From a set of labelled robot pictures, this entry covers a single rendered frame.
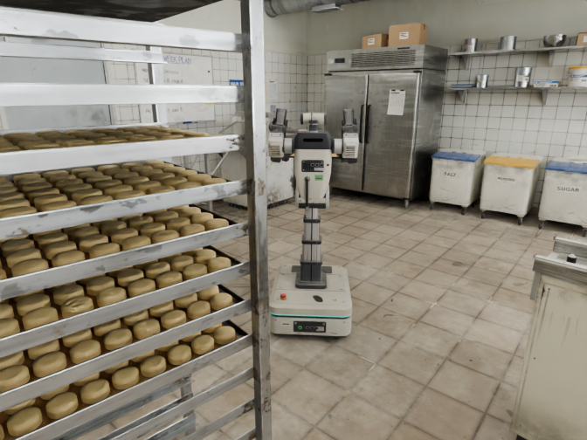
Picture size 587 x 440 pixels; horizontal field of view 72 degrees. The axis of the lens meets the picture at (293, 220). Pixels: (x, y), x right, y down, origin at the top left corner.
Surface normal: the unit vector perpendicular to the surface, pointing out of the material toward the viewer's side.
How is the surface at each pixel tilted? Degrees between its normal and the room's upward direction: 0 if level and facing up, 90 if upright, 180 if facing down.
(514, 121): 90
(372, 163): 91
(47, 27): 90
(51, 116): 90
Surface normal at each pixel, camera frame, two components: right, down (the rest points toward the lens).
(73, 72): 0.77, 0.19
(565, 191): -0.65, 0.26
